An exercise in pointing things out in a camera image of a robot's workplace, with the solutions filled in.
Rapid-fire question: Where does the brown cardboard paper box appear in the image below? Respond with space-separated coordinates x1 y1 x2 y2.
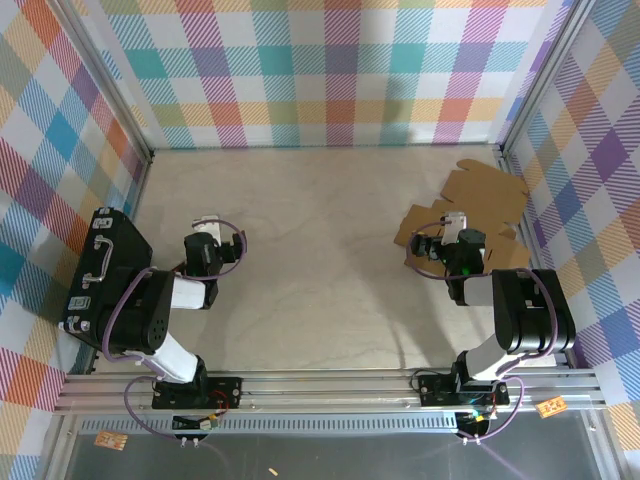
393 158 532 276

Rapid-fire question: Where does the orange sticker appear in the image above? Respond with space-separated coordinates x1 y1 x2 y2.
537 397 567 419
94 430 127 450

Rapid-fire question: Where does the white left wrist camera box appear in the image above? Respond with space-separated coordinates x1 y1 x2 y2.
192 214 222 246

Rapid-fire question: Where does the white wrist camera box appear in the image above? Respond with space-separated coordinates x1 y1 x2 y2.
442 211 469 245
192 214 222 246

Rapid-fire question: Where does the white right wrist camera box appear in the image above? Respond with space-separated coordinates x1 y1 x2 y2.
442 211 469 245

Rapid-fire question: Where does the black case with metal handle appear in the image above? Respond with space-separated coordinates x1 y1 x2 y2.
58 207 154 351

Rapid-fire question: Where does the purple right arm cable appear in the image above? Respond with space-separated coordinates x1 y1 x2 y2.
405 222 561 444

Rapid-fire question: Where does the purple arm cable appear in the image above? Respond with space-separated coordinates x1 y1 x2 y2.
405 222 561 444
102 217 249 444

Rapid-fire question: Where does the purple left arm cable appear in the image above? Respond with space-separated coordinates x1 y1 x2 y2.
102 217 249 444

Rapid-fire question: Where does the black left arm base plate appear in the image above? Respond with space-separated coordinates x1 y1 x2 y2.
151 375 244 411

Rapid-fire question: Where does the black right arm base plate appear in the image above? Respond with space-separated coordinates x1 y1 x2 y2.
417 372 511 407

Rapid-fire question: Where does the black connector bracket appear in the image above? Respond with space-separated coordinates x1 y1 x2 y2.
172 412 221 446
457 407 496 444

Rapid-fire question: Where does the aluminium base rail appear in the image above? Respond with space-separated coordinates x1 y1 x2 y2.
52 369 609 416

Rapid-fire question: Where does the aluminium frame post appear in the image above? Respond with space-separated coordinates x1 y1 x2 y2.
497 0 597 156
49 0 155 164

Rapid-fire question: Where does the perforated grey cable duct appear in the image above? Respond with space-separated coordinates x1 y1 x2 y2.
79 412 461 436

